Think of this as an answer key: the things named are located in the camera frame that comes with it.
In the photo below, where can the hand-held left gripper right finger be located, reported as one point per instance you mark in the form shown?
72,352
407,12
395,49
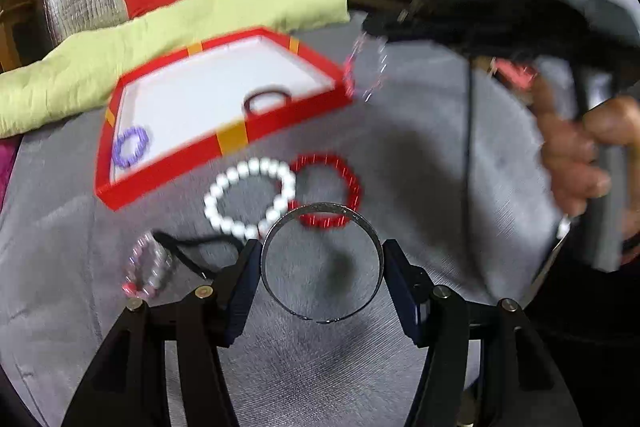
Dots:
402,292

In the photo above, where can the magenta pillow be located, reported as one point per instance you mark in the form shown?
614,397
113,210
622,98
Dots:
6,177

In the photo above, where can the grey bed sheet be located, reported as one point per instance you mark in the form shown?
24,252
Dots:
450,167

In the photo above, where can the silver metal bangle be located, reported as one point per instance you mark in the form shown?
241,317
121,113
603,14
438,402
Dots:
320,207

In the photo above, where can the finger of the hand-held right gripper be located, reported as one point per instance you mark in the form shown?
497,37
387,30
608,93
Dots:
400,26

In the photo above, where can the dark maroon hair band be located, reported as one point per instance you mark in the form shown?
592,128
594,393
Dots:
265,91

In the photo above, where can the person's right hand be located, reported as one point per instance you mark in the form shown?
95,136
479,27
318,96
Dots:
570,157

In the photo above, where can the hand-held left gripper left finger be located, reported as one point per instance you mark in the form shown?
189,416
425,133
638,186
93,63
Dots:
242,292

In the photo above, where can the light green quilt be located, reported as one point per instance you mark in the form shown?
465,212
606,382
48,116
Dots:
150,37

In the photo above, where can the red cardboard box tray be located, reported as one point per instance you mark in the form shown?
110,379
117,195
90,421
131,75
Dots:
280,119

